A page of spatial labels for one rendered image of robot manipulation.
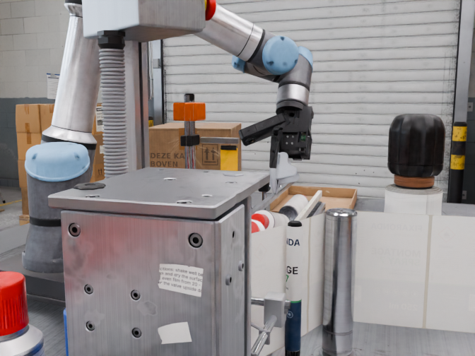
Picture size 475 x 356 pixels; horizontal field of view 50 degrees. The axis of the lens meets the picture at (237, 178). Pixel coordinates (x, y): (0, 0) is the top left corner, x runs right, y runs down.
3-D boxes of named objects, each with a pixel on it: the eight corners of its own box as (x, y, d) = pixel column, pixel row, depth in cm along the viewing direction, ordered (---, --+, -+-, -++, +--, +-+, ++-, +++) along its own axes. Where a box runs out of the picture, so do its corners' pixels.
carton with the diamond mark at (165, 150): (231, 224, 142) (231, 128, 138) (147, 222, 145) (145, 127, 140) (241, 203, 172) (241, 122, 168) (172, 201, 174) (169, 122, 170)
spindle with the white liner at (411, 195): (439, 314, 77) (452, 114, 72) (377, 307, 79) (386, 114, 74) (435, 292, 85) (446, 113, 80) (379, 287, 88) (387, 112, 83)
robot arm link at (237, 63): (249, 32, 110) (294, 48, 114) (236, 37, 121) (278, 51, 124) (238, 67, 111) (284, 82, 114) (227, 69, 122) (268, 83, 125)
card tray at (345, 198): (350, 217, 160) (350, 205, 159) (269, 212, 167) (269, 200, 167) (356, 199, 188) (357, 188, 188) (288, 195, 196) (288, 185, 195)
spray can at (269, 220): (278, 240, 120) (254, 239, 101) (264, 222, 122) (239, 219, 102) (295, 227, 119) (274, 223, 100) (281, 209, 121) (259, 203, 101)
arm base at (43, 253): (66, 277, 93) (63, 224, 91) (5, 265, 99) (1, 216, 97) (116, 253, 107) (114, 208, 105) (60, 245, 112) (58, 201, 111)
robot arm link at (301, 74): (274, 54, 126) (305, 65, 129) (268, 93, 123) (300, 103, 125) (288, 38, 119) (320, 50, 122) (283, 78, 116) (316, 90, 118)
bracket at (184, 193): (214, 220, 28) (214, 203, 28) (45, 208, 31) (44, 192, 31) (271, 181, 41) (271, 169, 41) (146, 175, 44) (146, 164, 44)
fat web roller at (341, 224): (353, 367, 62) (359, 216, 59) (316, 362, 63) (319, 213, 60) (356, 349, 66) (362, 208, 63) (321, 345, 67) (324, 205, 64)
